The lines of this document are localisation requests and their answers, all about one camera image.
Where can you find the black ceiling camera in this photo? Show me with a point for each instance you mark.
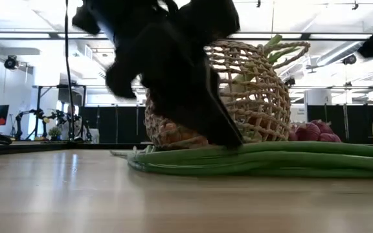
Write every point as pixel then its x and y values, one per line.
pixel 349 59
pixel 11 62

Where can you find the person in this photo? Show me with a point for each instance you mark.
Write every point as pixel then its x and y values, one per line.
pixel 71 123

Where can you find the white and green leek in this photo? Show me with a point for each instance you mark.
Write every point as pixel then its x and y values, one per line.
pixel 272 42

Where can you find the small purple grape bunch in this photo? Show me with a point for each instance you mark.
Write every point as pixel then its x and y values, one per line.
pixel 309 131

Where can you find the orange fruit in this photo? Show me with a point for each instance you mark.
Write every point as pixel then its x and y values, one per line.
pixel 180 132

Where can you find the black partition wall panels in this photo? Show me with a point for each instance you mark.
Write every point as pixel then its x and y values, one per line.
pixel 115 124

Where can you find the small potted plant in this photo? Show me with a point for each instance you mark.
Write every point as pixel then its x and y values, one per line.
pixel 54 132

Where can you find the white wall sign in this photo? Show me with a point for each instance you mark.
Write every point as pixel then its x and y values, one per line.
pixel 298 114

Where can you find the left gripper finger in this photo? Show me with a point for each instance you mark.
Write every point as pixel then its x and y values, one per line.
pixel 232 119
pixel 186 97

